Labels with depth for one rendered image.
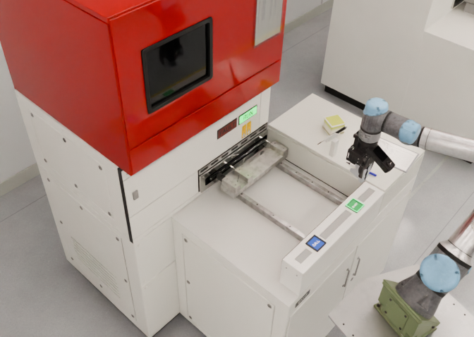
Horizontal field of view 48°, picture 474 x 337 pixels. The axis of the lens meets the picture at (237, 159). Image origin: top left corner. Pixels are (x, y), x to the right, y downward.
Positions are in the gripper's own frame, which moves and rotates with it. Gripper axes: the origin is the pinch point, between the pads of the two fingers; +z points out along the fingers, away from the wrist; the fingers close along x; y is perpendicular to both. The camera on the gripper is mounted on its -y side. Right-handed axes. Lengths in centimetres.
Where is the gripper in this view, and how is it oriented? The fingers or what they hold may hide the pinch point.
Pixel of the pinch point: (362, 180)
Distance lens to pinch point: 206.8
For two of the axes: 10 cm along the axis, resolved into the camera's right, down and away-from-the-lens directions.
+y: -7.4, -4.7, 4.8
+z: -0.3, 7.4, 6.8
